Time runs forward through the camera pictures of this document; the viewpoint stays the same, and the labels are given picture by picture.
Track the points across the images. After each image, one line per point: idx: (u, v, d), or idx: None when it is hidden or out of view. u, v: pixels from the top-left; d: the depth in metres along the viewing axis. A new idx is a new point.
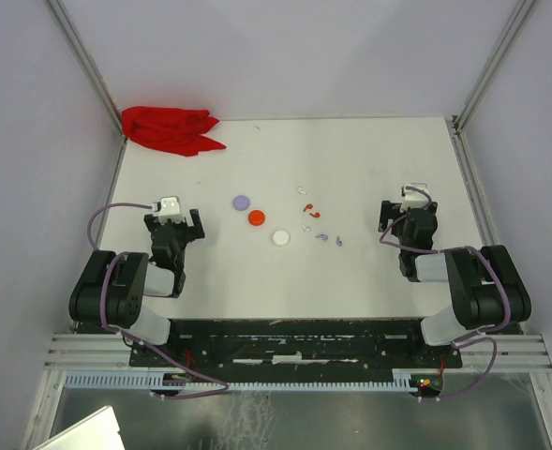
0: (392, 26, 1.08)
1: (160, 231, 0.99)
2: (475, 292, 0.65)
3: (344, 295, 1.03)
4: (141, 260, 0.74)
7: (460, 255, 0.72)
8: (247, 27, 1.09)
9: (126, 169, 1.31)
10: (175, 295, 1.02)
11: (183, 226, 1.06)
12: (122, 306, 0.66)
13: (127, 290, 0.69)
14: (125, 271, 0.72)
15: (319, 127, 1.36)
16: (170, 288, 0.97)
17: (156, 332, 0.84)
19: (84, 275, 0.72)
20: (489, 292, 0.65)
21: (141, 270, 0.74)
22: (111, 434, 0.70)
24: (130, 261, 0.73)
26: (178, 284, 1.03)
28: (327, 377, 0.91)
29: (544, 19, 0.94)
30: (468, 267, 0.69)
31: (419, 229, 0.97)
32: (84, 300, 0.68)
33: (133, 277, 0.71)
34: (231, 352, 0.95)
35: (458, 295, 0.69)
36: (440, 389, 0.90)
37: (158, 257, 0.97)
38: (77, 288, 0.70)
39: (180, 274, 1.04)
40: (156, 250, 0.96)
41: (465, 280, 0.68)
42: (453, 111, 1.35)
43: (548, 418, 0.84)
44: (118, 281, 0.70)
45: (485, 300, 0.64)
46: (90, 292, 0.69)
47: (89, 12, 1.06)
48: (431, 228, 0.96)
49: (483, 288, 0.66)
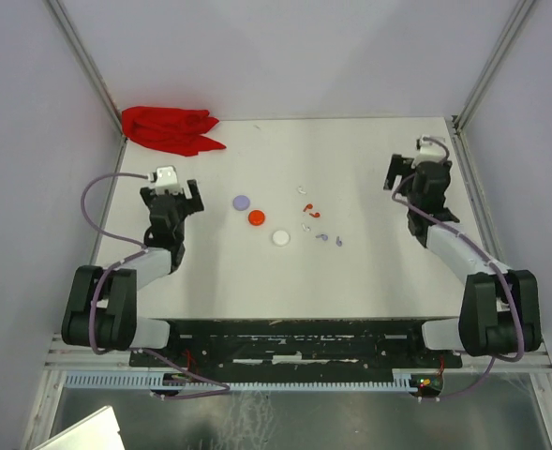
0: (392, 25, 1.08)
1: (158, 201, 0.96)
2: (488, 334, 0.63)
3: (344, 295, 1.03)
4: (128, 283, 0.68)
7: (482, 290, 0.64)
8: (247, 27, 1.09)
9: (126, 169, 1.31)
10: (173, 265, 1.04)
11: (183, 197, 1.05)
12: (114, 333, 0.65)
13: (118, 325, 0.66)
14: (112, 300, 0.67)
15: (319, 127, 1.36)
16: (165, 265, 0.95)
17: (156, 337, 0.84)
19: (72, 302, 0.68)
20: (500, 330, 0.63)
21: (129, 294, 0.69)
22: (111, 434, 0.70)
24: (116, 286, 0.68)
26: (177, 256, 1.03)
28: (327, 377, 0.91)
29: (544, 19, 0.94)
30: (489, 302, 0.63)
31: (431, 187, 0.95)
32: (77, 332, 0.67)
33: (121, 308, 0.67)
34: (231, 352, 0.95)
35: (469, 327, 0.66)
36: (440, 389, 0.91)
37: (157, 228, 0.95)
38: (67, 319, 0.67)
39: (178, 246, 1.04)
40: (154, 221, 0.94)
41: (483, 319, 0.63)
42: (453, 111, 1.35)
43: (548, 418, 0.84)
44: (107, 313, 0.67)
45: (496, 342, 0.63)
46: (81, 324, 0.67)
47: (89, 11, 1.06)
48: (444, 181, 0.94)
49: (497, 328, 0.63)
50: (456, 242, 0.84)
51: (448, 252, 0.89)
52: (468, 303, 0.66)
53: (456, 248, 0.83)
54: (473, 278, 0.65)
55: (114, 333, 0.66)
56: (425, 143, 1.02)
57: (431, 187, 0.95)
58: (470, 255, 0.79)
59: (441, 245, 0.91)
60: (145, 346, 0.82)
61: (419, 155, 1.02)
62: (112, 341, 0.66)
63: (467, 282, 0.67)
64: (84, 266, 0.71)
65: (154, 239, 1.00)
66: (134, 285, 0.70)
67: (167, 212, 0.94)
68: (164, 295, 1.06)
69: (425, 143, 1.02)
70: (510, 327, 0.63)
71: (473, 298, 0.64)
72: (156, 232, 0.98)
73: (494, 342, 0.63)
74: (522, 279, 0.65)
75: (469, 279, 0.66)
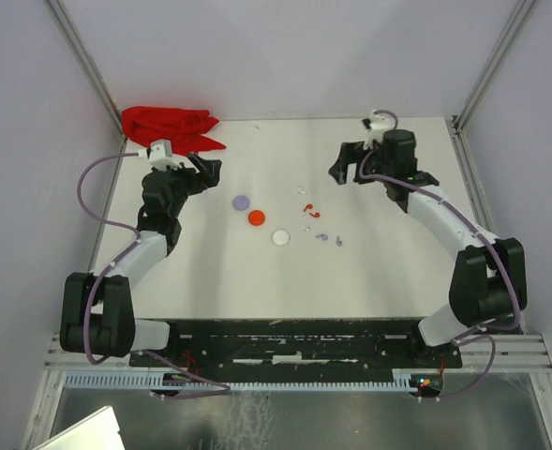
0: (392, 25, 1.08)
1: (151, 176, 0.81)
2: (482, 306, 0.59)
3: (343, 295, 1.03)
4: (122, 291, 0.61)
7: (476, 262, 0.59)
8: (247, 28, 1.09)
9: (126, 169, 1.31)
10: (169, 248, 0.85)
11: (183, 172, 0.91)
12: (112, 341, 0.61)
13: (117, 335, 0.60)
14: (107, 308, 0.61)
15: (319, 128, 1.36)
16: (162, 250, 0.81)
17: (156, 338, 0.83)
19: (66, 313, 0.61)
20: (492, 299, 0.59)
21: (126, 301, 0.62)
22: (111, 434, 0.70)
24: (110, 293, 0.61)
26: (172, 238, 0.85)
28: (327, 376, 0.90)
29: (543, 19, 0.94)
30: (482, 275, 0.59)
31: (399, 151, 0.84)
32: (74, 343, 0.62)
33: (117, 318, 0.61)
34: (231, 352, 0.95)
35: (462, 303, 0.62)
36: (440, 389, 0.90)
37: (151, 206, 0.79)
38: (64, 331, 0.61)
39: (174, 226, 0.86)
40: (148, 201, 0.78)
41: (476, 293, 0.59)
42: (453, 111, 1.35)
43: (548, 417, 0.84)
44: (103, 322, 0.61)
45: (488, 313, 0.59)
46: (77, 336, 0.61)
47: (89, 11, 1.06)
48: (411, 141, 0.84)
49: (489, 298, 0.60)
50: (440, 209, 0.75)
51: (429, 220, 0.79)
52: (459, 278, 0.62)
53: (440, 217, 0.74)
54: (465, 253, 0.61)
55: (113, 342, 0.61)
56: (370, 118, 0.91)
57: (402, 151, 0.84)
58: (457, 226, 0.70)
59: (421, 210, 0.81)
60: (146, 348, 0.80)
61: (368, 133, 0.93)
62: (111, 350, 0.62)
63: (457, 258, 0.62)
64: (73, 274, 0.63)
65: (146, 221, 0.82)
66: (128, 292, 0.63)
67: (162, 187, 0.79)
68: (164, 295, 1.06)
69: (372, 117, 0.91)
70: (499, 296, 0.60)
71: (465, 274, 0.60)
72: (149, 212, 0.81)
73: (486, 313, 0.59)
74: (511, 248, 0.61)
75: (460, 255, 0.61)
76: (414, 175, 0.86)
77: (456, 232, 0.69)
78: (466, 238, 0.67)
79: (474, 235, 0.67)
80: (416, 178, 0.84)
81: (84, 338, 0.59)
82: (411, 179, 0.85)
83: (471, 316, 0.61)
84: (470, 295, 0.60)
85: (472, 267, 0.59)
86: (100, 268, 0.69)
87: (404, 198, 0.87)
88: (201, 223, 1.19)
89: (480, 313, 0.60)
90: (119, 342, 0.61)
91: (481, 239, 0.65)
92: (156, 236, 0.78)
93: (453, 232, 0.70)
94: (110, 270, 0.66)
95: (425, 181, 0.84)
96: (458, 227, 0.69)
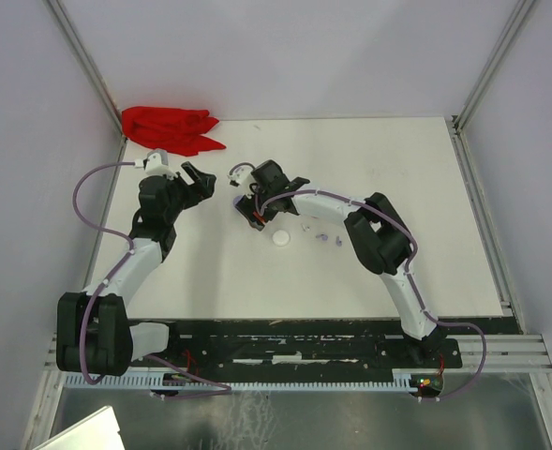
0: (392, 26, 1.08)
1: (149, 180, 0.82)
2: (383, 253, 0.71)
3: (342, 296, 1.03)
4: (116, 310, 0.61)
7: (360, 223, 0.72)
8: (246, 28, 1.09)
9: (126, 170, 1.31)
10: (165, 253, 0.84)
11: (179, 181, 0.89)
12: (111, 361, 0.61)
13: (114, 354, 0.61)
14: (102, 329, 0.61)
15: (320, 127, 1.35)
16: (158, 256, 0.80)
17: (156, 340, 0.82)
19: (61, 334, 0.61)
20: (388, 246, 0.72)
21: (121, 321, 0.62)
22: (111, 434, 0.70)
24: (103, 314, 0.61)
26: (168, 242, 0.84)
28: (327, 377, 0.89)
29: (543, 19, 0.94)
30: (368, 230, 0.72)
31: (268, 175, 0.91)
32: (72, 364, 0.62)
33: (111, 338, 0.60)
34: (231, 352, 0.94)
35: (368, 259, 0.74)
36: (440, 389, 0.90)
37: (147, 209, 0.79)
38: (60, 352, 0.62)
39: (171, 232, 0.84)
40: (144, 203, 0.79)
41: (372, 246, 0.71)
42: (453, 111, 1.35)
43: (548, 418, 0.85)
44: (100, 341, 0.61)
45: (391, 256, 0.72)
46: (73, 356, 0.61)
47: (89, 11, 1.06)
48: (272, 164, 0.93)
49: (385, 245, 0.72)
50: (320, 199, 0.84)
51: (318, 212, 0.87)
52: (356, 242, 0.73)
53: (323, 204, 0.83)
54: (349, 220, 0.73)
55: (111, 361, 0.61)
56: (233, 176, 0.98)
57: (270, 173, 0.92)
58: (335, 203, 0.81)
59: (307, 207, 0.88)
60: (146, 352, 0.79)
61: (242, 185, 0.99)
62: (110, 368, 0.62)
63: (347, 227, 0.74)
64: (66, 293, 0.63)
65: (141, 226, 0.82)
66: (124, 310, 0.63)
67: (159, 190, 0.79)
68: (163, 295, 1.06)
69: (233, 175, 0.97)
70: (393, 240, 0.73)
71: (356, 236, 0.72)
72: (145, 217, 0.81)
73: (390, 257, 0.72)
74: (379, 201, 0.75)
75: (347, 223, 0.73)
76: (289, 184, 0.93)
77: (337, 209, 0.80)
78: (345, 210, 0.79)
79: (350, 203, 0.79)
80: (291, 186, 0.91)
81: (81, 360, 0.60)
82: (289, 187, 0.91)
83: (380, 265, 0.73)
84: (371, 250, 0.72)
85: (358, 229, 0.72)
86: (93, 284, 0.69)
87: (290, 205, 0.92)
88: (201, 223, 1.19)
89: (385, 260, 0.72)
90: (116, 360, 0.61)
91: (357, 204, 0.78)
92: (150, 244, 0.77)
93: (335, 211, 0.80)
94: (103, 288, 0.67)
95: (297, 185, 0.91)
96: (336, 203, 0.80)
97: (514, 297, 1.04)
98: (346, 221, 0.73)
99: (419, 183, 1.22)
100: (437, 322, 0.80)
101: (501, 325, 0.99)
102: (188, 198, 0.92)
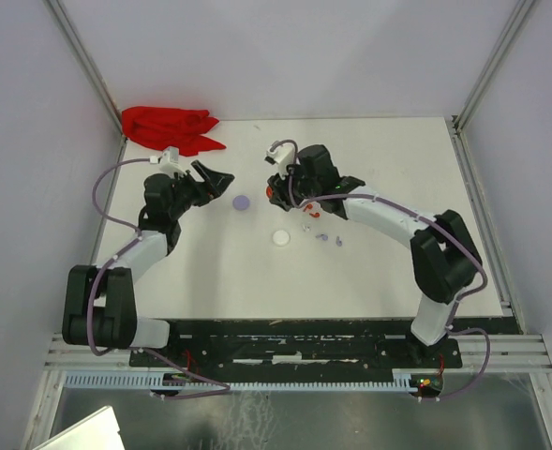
0: (392, 25, 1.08)
1: (155, 178, 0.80)
2: (448, 280, 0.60)
3: (342, 295, 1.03)
4: (126, 280, 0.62)
7: (429, 245, 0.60)
8: (247, 28, 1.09)
9: (131, 168, 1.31)
10: (170, 249, 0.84)
11: (189, 179, 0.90)
12: (116, 331, 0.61)
13: (120, 325, 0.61)
14: (110, 298, 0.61)
15: (320, 127, 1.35)
16: (163, 248, 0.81)
17: (156, 337, 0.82)
19: (68, 304, 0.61)
20: (455, 271, 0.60)
21: (129, 291, 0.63)
22: (112, 434, 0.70)
24: (112, 284, 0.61)
26: (172, 237, 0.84)
28: (327, 377, 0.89)
29: (544, 18, 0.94)
30: (439, 253, 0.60)
31: (318, 165, 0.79)
32: (77, 336, 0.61)
33: (121, 307, 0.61)
34: (231, 352, 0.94)
35: (428, 284, 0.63)
36: (440, 389, 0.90)
37: (152, 206, 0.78)
38: (66, 322, 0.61)
39: (175, 226, 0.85)
40: (149, 201, 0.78)
41: (440, 270, 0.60)
42: (453, 111, 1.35)
43: (549, 418, 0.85)
44: (107, 311, 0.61)
45: (456, 284, 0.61)
46: (80, 329, 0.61)
47: (89, 12, 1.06)
48: (325, 152, 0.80)
49: (451, 270, 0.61)
50: (380, 207, 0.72)
51: (372, 219, 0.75)
52: (420, 264, 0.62)
53: (382, 215, 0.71)
54: (417, 239, 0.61)
55: (116, 333, 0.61)
56: (272, 154, 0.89)
57: (321, 164, 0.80)
58: (398, 216, 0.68)
59: (361, 214, 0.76)
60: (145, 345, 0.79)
61: (278, 165, 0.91)
62: (115, 341, 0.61)
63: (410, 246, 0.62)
64: (75, 265, 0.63)
65: (147, 222, 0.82)
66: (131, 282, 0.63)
67: (164, 187, 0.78)
68: (164, 295, 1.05)
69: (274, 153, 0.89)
70: (460, 265, 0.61)
71: (422, 258, 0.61)
72: (151, 213, 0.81)
73: (455, 286, 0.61)
74: (452, 219, 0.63)
75: (412, 242, 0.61)
76: (340, 183, 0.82)
77: (401, 222, 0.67)
78: (410, 225, 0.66)
79: (416, 219, 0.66)
80: (343, 186, 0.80)
81: (88, 330, 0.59)
82: (339, 187, 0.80)
83: (441, 293, 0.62)
84: (437, 276, 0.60)
85: (425, 250, 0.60)
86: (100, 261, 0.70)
87: (340, 207, 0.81)
88: (202, 223, 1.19)
89: (449, 289, 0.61)
90: (122, 333, 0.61)
91: (425, 221, 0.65)
92: (156, 233, 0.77)
93: (398, 224, 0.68)
94: (112, 262, 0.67)
95: (351, 185, 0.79)
96: (400, 217, 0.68)
97: (514, 297, 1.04)
98: (410, 241, 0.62)
99: (419, 183, 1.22)
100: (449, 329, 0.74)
101: (501, 325, 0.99)
102: (198, 198, 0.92)
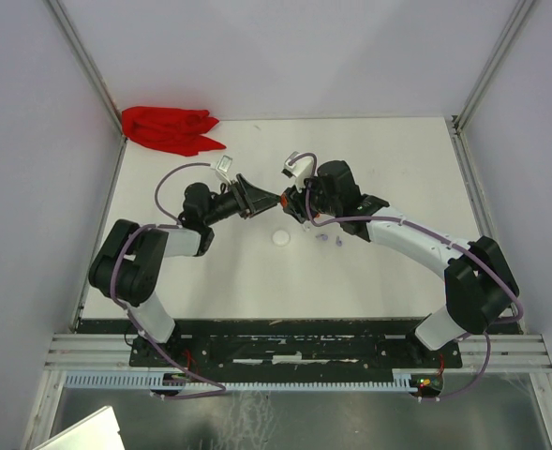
0: (391, 26, 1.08)
1: (195, 187, 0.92)
2: (484, 311, 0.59)
3: (342, 295, 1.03)
4: (161, 240, 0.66)
7: (465, 275, 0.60)
8: (247, 28, 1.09)
9: (186, 171, 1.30)
10: (201, 254, 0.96)
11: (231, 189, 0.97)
12: (135, 282, 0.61)
13: (141, 277, 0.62)
14: (141, 252, 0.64)
15: (319, 127, 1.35)
16: (195, 248, 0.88)
17: (160, 328, 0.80)
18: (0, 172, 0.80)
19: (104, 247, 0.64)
20: (491, 300, 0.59)
21: (158, 251, 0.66)
22: (111, 434, 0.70)
24: (148, 242, 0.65)
26: (205, 244, 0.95)
28: (327, 377, 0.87)
29: (544, 18, 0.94)
30: (473, 282, 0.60)
31: (340, 184, 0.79)
32: (100, 280, 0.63)
33: (146, 262, 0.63)
34: (231, 352, 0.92)
35: (465, 314, 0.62)
36: (440, 389, 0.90)
37: (188, 215, 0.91)
38: (96, 263, 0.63)
39: (209, 234, 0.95)
40: (187, 209, 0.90)
41: (475, 299, 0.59)
42: (453, 111, 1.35)
43: (548, 418, 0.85)
44: (133, 265, 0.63)
45: (493, 314, 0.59)
46: (104, 274, 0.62)
47: (89, 12, 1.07)
48: (347, 171, 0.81)
49: (488, 300, 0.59)
50: (405, 231, 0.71)
51: (398, 245, 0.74)
52: (455, 294, 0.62)
53: (410, 238, 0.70)
54: (451, 269, 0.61)
55: (135, 285, 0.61)
56: (290, 167, 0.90)
57: (343, 183, 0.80)
58: (430, 242, 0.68)
59: (384, 238, 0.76)
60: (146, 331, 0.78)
61: (296, 177, 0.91)
62: (131, 294, 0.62)
63: (445, 275, 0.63)
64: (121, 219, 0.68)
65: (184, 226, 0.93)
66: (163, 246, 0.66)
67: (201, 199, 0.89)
68: (165, 294, 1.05)
69: (290, 165, 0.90)
70: (496, 293, 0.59)
71: (457, 290, 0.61)
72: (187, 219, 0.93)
73: (492, 316, 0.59)
74: (487, 247, 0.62)
75: (448, 271, 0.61)
76: (362, 202, 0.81)
77: (432, 248, 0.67)
78: (443, 253, 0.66)
79: (449, 247, 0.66)
80: (365, 205, 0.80)
81: (112, 273, 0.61)
82: (362, 208, 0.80)
83: (480, 323, 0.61)
84: (472, 306, 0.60)
85: (462, 281, 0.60)
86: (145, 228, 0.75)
87: (362, 229, 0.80)
88: None
89: (486, 319, 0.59)
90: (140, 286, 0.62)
91: (457, 247, 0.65)
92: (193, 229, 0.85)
93: (430, 252, 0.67)
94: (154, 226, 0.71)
95: (374, 205, 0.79)
96: (430, 243, 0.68)
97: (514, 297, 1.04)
98: (447, 271, 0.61)
99: (419, 183, 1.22)
100: (460, 338, 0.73)
101: (500, 325, 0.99)
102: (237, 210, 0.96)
